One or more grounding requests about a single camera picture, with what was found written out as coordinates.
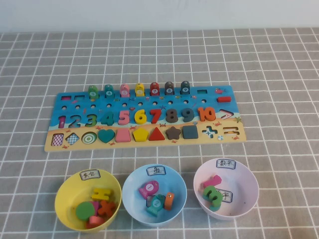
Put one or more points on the green wooden fish number three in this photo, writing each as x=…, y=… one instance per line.
x=93, y=92

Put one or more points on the colourful wooden puzzle board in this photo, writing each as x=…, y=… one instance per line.
x=147, y=105

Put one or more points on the light blue plastic bowl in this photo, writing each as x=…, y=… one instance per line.
x=177, y=189

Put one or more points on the pink plastic bowl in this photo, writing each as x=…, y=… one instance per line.
x=244, y=181

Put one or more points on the yellow plastic bowl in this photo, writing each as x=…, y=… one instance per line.
x=67, y=196

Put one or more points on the red wooden numeral seven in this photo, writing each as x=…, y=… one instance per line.
x=155, y=112

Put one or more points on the brown wooden numeral eight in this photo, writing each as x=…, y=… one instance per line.
x=172, y=115

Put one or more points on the red wooden triangle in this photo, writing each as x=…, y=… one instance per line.
x=157, y=135

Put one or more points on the brown wooden star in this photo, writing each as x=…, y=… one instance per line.
x=173, y=133

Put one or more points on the yellow wooden numeral six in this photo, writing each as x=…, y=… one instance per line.
x=140, y=119

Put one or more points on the yellow wooden pentagon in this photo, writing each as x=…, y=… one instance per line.
x=140, y=135

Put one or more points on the red wooden fish number seven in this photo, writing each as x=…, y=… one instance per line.
x=154, y=90

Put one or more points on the grey-blue wooden numeral nine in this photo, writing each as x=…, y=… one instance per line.
x=188, y=112

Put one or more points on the brown wooden fish number eight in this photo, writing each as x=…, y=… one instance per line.
x=169, y=90

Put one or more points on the dark grey wooden square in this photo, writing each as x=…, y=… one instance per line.
x=190, y=132

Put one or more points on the yellow wooden fish number six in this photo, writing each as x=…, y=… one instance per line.
x=139, y=90

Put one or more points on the pink wooden numeral five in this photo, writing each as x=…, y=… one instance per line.
x=123, y=117

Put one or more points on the dark grey fish number nine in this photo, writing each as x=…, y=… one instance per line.
x=185, y=89

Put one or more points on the pink wooden trapezoid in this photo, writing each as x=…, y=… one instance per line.
x=123, y=136

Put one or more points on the orange wooden numeral ten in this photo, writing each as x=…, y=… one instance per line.
x=201, y=114

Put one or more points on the pink wooden fish number five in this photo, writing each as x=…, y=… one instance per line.
x=124, y=91

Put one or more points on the teal wooden numeral four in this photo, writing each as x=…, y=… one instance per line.
x=107, y=119

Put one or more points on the teal wooden heart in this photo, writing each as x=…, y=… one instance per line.
x=106, y=135

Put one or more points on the teal wooden fish number four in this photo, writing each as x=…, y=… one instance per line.
x=109, y=92

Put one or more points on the red wooden minus bar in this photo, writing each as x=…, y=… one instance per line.
x=224, y=99

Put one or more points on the magenta wooden fish number one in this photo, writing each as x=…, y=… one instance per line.
x=149, y=187

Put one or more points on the magenta wooden numeral one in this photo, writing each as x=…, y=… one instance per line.
x=215, y=179

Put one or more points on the orange wooden fish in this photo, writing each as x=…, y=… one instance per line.
x=168, y=201

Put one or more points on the teal wooden fish number two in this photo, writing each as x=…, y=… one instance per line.
x=155, y=203

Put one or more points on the green wooden numeral three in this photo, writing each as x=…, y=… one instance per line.
x=208, y=191

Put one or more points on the yellow wooden equals sign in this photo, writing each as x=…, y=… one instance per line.
x=99, y=193

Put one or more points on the orange wooden cross sign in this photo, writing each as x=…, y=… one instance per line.
x=106, y=208

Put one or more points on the teal wooden numeral two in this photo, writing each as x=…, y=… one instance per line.
x=214, y=208

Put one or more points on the magenta wooden block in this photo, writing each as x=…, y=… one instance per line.
x=97, y=205

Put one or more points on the green wooden disc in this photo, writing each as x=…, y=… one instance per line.
x=85, y=211

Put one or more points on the coral pink wooden block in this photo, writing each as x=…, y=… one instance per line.
x=96, y=221

